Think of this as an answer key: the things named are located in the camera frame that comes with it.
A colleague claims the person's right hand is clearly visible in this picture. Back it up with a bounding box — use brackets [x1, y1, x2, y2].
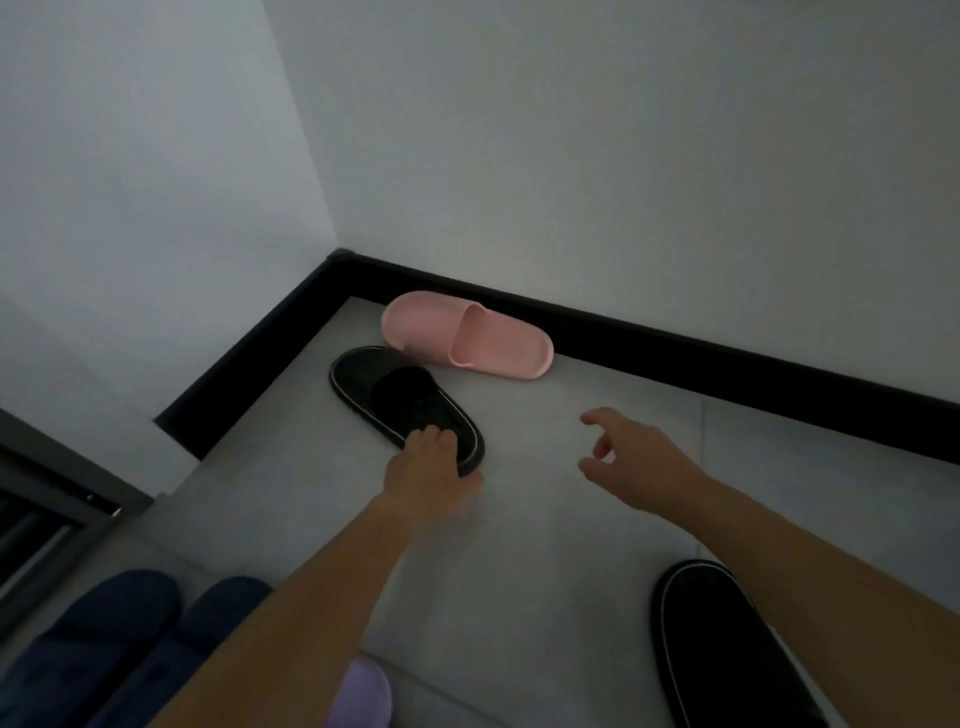
[577, 407, 710, 519]

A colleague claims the person's left hand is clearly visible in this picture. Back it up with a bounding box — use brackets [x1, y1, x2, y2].
[382, 425, 485, 526]

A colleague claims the black slipper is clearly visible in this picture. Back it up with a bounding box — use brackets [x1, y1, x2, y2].
[328, 344, 487, 479]
[649, 558, 830, 728]

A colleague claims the pink slipper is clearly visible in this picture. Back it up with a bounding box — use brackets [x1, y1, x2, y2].
[380, 290, 555, 382]

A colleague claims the purple slipper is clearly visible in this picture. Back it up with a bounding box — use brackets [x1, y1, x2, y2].
[322, 656, 394, 728]

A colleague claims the navy blue slipper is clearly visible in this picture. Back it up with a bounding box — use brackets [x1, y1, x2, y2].
[0, 569, 181, 728]
[86, 575, 273, 728]

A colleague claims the person's right forearm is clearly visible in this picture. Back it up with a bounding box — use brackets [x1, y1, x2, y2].
[682, 479, 960, 728]

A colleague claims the person's left forearm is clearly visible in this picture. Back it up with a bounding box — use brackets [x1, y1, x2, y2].
[149, 494, 421, 728]

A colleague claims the black baseboard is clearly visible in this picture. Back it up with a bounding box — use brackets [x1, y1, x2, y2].
[153, 248, 960, 466]

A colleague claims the metal sliding door frame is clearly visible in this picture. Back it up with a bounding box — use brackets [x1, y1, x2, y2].
[0, 408, 155, 639]

